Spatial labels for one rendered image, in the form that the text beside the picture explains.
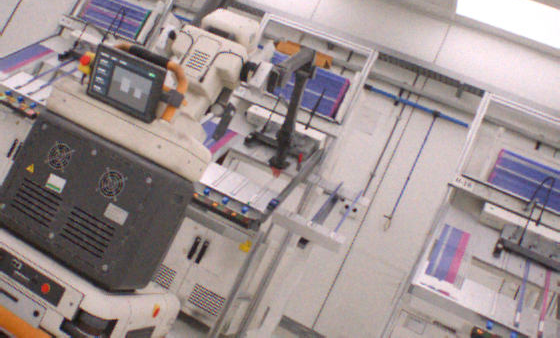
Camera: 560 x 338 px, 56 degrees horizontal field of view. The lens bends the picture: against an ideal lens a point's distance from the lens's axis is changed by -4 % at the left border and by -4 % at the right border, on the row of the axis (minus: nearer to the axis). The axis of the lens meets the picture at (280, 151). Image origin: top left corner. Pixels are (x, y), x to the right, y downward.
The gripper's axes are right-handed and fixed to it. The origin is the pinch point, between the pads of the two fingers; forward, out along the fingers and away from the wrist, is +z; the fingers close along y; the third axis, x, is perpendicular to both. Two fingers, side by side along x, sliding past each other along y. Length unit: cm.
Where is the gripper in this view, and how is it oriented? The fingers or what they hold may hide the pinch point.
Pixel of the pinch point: (275, 176)
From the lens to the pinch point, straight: 290.6
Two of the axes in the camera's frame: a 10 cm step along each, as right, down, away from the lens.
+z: -2.0, 8.5, 4.9
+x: -4.4, 3.7, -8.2
